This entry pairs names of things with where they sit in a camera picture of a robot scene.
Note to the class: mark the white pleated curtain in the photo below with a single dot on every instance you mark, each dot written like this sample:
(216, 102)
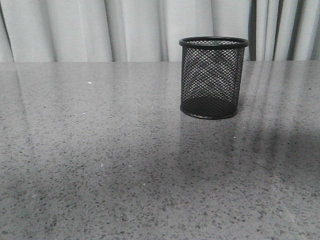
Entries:
(149, 30)

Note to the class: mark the black mesh pen bucket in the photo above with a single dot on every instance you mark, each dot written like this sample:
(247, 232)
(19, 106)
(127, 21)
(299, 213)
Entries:
(211, 73)

